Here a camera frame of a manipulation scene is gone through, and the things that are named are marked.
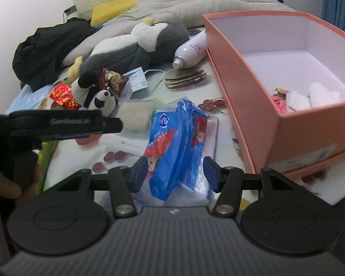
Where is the brown red snack packet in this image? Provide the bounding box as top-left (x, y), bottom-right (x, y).
top-left (99, 67), bottom-right (130, 95)

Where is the white cloth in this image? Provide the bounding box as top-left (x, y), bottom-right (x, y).
top-left (287, 83), bottom-right (341, 112)

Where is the white packet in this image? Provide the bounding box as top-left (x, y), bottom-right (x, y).
top-left (99, 133), bottom-right (150, 156)

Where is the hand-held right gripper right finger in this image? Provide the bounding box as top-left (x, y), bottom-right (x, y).
top-left (204, 156), bottom-right (308, 217)

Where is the cream fluffy pad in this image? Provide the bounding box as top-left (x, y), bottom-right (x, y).
top-left (119, 101), bottom-right (156, 130)

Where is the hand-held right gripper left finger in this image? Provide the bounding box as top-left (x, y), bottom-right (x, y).
top-left (44, 157), bottom-right (149, 218)

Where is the black jacket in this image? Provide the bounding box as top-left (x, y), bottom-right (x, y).
top-left (12, 17), bottom-right (102, 93)

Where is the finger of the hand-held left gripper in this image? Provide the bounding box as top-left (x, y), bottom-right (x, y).
top-left (9, 110), bottom-right (124, 142)

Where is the grey quilt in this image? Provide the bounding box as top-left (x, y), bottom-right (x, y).
top-left (62, 0), bottom-right (297, 67)

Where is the blue tissue packet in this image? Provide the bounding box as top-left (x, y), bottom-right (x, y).
top-left (177, 98), bottom-right (209, 191)

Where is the small panda plush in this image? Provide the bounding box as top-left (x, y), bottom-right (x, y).
top-left (71, 70), bottom-right (119, 118)

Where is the yellow pillow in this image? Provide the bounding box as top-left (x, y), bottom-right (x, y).
top-left (90, 0), bottom-right (148, 27)

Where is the pink patterned small item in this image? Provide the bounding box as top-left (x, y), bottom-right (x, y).
top-left (272, 89), bottom-right (289, 114)

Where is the person's left hand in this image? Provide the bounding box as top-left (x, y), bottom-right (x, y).
top-left (0, 167), bottom-right (22, 200)

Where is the white face mask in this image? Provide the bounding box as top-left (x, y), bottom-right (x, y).
top-left (124, 67), bottom-right (165, 93)

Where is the red foil packet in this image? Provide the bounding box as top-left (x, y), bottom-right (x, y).
top-left (50, 82), bottom-right (72, 104)
top-left (56, 92), bottom-right (82, 110)

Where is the white spray bottle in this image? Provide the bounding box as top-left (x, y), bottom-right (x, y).
top-left (172, 30), bottom-right (209, 69)

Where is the blue cloth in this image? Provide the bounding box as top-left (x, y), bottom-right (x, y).
top-left (144, 103), bottom-right (187, 201)

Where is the pink cardboard box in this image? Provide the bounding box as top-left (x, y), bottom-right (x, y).
top-left (202, 11), bottom-right (345, 180)

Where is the grey white penguin plush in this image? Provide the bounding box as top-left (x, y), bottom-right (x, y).
top-left (67, 17), bottom-right (190, 81)

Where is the fruit print tablecloth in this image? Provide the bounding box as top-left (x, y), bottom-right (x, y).
top-left (6, 26), bottom-right (345, 207)

